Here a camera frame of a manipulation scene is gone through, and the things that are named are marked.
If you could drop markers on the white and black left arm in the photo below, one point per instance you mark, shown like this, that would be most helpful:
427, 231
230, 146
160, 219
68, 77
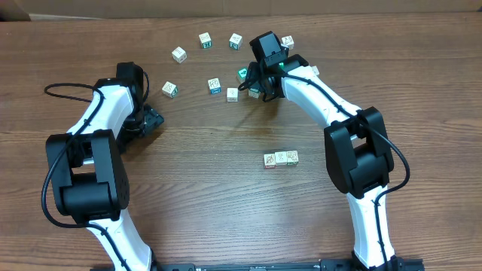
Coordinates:
86, 186

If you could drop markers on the wooden block blue side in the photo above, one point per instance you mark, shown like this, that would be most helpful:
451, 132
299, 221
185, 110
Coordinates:
315, 70
214, 85

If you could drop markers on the plain wooden block far left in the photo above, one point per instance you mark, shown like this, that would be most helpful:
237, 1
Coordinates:
179, 55

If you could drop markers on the wooden block blue side right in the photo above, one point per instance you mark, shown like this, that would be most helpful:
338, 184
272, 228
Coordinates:
315, 70

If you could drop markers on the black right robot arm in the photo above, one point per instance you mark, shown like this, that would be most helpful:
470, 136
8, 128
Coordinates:
358, 153

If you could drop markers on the wooden block red side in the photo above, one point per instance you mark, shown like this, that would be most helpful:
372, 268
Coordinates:
269, 161

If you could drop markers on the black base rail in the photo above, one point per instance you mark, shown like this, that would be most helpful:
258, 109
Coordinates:
323, 265

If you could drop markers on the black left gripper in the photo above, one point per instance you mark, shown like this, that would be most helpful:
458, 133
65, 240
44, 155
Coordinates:
151, 117

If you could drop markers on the green top block number seven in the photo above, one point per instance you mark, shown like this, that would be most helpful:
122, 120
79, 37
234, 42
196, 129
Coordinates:
254, 94

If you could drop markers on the wooden block green R side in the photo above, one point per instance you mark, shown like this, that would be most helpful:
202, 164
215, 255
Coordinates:
292, 158

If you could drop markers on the wooden block green side top row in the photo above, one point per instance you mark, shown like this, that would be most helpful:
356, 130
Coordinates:
235, 41

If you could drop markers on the plain wooden block centre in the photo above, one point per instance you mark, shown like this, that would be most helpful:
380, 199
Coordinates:
232, 94

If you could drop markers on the wooden block green H side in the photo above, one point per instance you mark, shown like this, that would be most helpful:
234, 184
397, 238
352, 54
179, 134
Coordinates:
205, 40

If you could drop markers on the wooden block turtle drawing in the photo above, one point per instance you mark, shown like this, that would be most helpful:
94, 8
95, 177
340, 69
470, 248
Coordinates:
281, 158

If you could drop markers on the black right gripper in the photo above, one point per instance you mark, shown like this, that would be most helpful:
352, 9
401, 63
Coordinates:
254, 77

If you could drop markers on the plain wooden block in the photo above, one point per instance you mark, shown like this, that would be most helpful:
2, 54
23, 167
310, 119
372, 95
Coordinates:
232, 94
179, 55

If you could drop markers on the wooden block animal drawing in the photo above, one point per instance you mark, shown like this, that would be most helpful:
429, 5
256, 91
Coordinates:
288, 42

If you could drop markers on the wooden block green side left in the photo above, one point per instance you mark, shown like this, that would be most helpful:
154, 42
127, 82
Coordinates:
169, 89

